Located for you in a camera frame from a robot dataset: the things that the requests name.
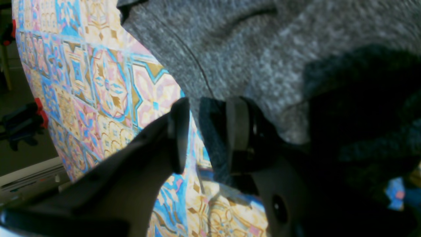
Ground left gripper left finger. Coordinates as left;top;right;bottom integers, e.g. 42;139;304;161
1;97;190;237

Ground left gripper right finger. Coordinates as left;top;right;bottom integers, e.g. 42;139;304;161
226;96;420;237

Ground grey t-shirt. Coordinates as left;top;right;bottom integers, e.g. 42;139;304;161
116;0;420;195

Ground patterned tablecloth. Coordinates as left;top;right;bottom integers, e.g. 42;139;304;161
13;0;420;237

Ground red black clamp left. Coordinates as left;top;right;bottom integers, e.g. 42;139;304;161
0;98;49;151

